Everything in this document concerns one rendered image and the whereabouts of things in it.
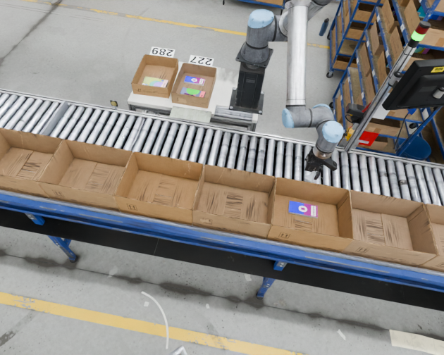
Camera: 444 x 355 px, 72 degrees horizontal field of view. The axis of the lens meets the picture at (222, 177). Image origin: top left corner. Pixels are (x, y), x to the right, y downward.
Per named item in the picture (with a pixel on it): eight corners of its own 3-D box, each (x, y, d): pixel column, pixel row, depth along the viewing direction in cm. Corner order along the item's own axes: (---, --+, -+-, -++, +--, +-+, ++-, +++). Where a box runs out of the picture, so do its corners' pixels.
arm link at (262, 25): (244, 33, 202) (247, 6, 187) (269, 34, 203) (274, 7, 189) (247, 47, 194) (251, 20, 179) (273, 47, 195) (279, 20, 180)
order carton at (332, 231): (337, 205, 174) (349, 189, 161) (340, 253, 158) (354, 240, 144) (269, 193, 176) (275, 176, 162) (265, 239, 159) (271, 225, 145)
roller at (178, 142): (188, 127, 226) (187, 122, 222) (169, 184, 196) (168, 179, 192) (181, 126, 226) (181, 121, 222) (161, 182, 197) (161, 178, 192)
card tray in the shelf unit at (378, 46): (369, 30, 278) (375, 19, 270) (403, 36, 276) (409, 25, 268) (373, 55, 255) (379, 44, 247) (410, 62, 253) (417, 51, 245)
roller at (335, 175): (336, 153, 221) (339, 148, 217) (340, 215, 191) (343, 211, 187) (330, 151, 222) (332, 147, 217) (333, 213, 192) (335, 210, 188)
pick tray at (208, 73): (216, 77, 254) (217, 67, 246) (208, 108, 232) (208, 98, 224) (183, 72, 255) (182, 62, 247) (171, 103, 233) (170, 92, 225)
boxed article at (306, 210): (288, 201, 173) (289, 200, 171) (316, 207, 172) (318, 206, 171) (287, 213, 169) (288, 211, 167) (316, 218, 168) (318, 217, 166)
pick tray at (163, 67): (179, 68, 258) (178, 58, 249) (168, 98, 235) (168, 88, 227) (146, 64, 258) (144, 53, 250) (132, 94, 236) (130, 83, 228)
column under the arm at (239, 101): (232, 88, 248) (237, 51, 221) (264, 92, 247) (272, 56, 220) (228, 109, 233) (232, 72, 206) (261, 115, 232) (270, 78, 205)
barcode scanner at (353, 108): (340, 112, 203) (349, 101, 194) (357, 117, 204) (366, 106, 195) (341, 119, 199) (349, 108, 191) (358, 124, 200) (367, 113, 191)
